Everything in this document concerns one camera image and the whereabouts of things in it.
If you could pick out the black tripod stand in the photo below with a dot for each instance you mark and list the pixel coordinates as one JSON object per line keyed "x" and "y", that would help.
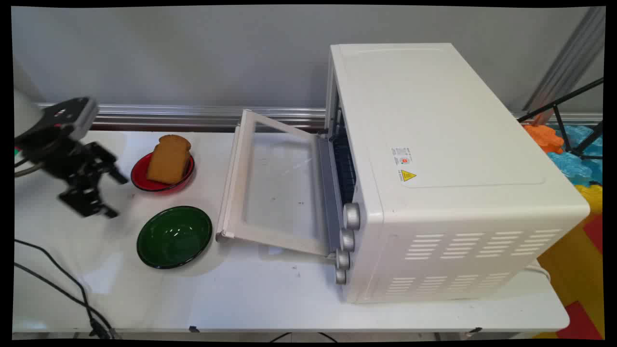
{"x": 569, "y": 120}

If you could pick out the blue foam mat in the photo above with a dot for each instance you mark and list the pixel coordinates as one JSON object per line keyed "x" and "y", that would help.
{"x": 578, "y": 159}

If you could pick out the aluminium frame post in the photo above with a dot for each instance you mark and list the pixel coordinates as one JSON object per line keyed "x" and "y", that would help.
{"x": 566, "y": 62}

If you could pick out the glass oven door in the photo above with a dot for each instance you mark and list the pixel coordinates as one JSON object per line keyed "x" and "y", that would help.
{"x": 274, "y": 193}

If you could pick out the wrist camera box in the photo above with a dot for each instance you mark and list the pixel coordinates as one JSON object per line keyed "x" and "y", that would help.
{"x": 65, "y": 115}

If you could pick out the green bowl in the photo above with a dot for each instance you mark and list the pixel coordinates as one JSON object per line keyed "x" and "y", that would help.
{"x": 174, "y": 237}

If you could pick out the yellow foam mat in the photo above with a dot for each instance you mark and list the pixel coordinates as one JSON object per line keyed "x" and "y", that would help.
{"x": 573, "y": 260}

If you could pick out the brown bread slice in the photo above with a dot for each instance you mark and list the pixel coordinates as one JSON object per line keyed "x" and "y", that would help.
{"x": 168, "y": 159}

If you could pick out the aluminium frame rail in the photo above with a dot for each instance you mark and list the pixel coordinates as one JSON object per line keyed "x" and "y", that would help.
{"x": 202, "y": 115}

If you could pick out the orange foam mat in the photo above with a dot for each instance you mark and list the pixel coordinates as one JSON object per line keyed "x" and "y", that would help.
{"x": 544, "y": 136}

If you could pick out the silver oven knob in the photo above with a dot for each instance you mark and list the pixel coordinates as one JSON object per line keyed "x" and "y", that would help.
{"x": 342, "y": 259}
{"x": 347, "y": 239}
{"x": 352, "y": 216}

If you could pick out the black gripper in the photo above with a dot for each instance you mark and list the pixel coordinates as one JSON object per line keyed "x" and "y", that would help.
{"x": 60, "y": 159}

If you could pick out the white toaster oven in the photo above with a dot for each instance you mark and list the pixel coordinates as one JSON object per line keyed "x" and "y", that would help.
{"x": 448, "y": 183}

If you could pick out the red plate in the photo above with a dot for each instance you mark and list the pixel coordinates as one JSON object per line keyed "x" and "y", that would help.
{"x": 159, "y": 185}

